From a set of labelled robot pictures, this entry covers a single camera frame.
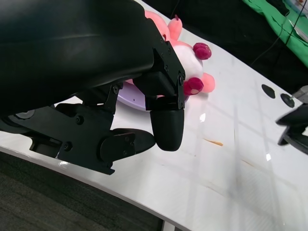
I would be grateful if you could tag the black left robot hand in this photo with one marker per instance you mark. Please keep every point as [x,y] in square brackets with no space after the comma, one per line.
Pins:
[72,53]

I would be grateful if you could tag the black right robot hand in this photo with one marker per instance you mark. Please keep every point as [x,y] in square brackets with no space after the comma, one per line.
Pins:
[296,130]

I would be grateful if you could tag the pink plush doll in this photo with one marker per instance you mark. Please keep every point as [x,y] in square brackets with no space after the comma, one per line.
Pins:
[190,62]

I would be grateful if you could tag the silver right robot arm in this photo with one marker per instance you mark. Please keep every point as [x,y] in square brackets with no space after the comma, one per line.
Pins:
[302,93]

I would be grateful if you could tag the lilac round plate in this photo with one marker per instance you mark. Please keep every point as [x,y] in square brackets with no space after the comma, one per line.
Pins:
[130,98]

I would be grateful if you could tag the black table grommet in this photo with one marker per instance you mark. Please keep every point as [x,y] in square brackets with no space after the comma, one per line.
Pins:
[268,90]
[288,99]

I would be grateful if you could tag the orange paper scrap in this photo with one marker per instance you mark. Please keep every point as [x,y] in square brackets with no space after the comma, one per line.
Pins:
[216,143]

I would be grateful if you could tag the green cloth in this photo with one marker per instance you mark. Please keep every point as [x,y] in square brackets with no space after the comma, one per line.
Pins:
[296,48]

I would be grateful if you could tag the white table leg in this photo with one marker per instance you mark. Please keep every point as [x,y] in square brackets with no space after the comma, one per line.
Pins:
[168,226]

